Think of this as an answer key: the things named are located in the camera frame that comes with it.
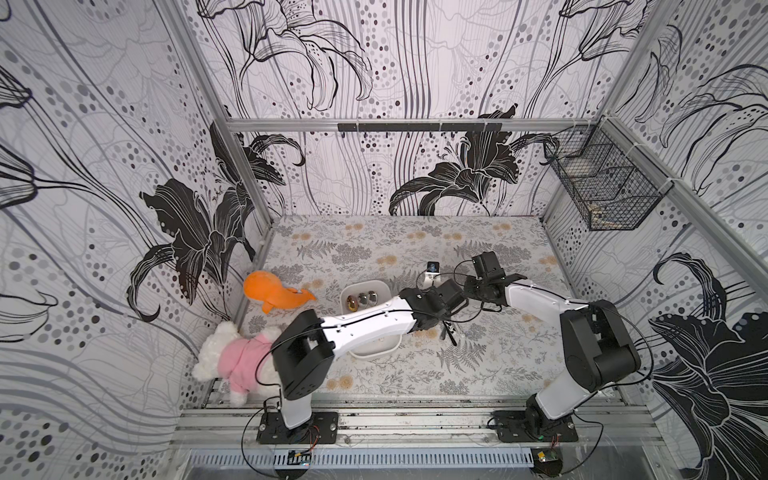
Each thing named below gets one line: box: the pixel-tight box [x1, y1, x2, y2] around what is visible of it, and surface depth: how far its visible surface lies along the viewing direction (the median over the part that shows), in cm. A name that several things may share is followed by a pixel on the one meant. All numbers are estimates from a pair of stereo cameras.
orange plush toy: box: [243, 270, 317, 315], surface depth 95 cm
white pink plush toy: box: [192, 321, 282, 407], surface depth 78 cm
